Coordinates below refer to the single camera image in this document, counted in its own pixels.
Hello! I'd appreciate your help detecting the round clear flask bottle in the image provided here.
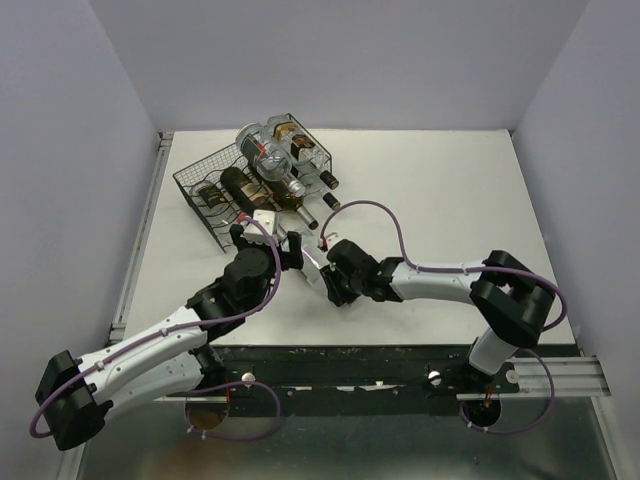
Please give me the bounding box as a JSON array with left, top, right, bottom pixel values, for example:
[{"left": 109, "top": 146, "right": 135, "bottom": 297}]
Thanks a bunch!
[{"left": 290, "top": 230, "right": 328, "bottom": 295}]

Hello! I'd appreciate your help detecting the olive green wine bottle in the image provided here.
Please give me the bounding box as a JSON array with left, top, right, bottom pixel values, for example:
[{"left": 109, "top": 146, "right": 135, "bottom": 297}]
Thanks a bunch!
[{"left": 267, "top": 181, "right": 319, "bottom": 230}]

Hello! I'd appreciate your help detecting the black wire wine rack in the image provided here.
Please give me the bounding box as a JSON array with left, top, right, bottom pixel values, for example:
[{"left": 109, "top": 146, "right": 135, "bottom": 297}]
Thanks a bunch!
[{"left": 173, "top": 113, "right": 340, "bottom": 250}]

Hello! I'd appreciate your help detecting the round clear bottle silver cap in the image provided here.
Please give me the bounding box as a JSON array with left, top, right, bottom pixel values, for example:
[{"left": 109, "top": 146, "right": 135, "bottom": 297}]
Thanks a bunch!
[{"left": 235, "top": 123, "right": 306, "bottom": 197}]

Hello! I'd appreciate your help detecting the clear square bottle black label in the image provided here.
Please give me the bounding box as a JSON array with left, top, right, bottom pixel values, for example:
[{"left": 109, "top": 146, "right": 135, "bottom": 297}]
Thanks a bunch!
[{"left": 294, "top": 160, "right": 341, "bottom": 211}]

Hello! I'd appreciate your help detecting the square clear bottle dark cap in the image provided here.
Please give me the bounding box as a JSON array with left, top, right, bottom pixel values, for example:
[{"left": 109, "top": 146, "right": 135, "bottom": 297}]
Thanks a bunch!
[{"left": 266, "top": 113, "right": 332, "bottom": 172}]

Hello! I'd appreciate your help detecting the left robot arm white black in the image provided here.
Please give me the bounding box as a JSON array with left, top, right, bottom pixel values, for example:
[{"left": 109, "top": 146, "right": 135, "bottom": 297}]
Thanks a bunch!
[{"left": 29, "top": 220, "right": 303, "bottom": 451}]

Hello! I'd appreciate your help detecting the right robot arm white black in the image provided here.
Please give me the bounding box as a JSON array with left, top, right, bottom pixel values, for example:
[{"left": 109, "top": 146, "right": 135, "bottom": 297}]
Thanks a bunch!
[{"left": 320, "top": 240, "right": 556, "bottom": 392}]

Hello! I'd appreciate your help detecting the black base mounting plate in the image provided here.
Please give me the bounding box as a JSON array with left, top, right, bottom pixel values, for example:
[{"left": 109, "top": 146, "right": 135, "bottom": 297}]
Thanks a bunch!
[{"left": 149, "top": 342, "right": 586, "bottom": 419}]

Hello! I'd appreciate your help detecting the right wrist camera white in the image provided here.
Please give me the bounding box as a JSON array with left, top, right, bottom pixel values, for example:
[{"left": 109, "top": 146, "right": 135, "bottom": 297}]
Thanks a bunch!
[{"left": 318, "top": 232, "right": 342, "bottom": 253}]

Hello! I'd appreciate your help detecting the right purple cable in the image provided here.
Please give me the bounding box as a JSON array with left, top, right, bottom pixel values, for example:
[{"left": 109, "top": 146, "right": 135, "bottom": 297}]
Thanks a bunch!
[{"left": 319, "top": 200, "right": 572, "bottom": 434}]

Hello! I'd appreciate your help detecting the purple cable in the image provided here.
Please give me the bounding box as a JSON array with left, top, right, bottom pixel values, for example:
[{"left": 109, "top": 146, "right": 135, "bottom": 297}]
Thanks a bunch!
[
  {"left": 319, "top": 200, "right": 572, "bottom": 434},
  {"left": 28, "top": 217, "right": 282, "bottom": 441}
]

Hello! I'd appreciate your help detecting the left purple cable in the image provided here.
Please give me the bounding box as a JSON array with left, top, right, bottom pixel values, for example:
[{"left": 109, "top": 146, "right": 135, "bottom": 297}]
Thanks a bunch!
[{"left": 28, "top": 217, "right": 282, "bottom": 441}]

